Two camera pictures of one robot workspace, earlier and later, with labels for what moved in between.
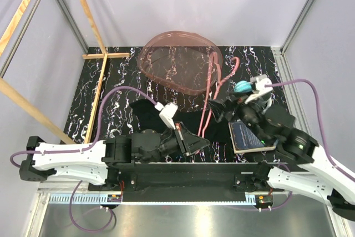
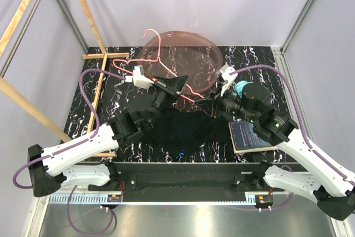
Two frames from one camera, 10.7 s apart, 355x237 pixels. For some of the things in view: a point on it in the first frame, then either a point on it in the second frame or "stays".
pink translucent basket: (178, 59) stays
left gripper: (187, 142) -> (172, 86)
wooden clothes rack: (28, 106) stays
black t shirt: (147, 116) stays
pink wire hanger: (214, 82) -> (158, 59)
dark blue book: (244, 139) stays
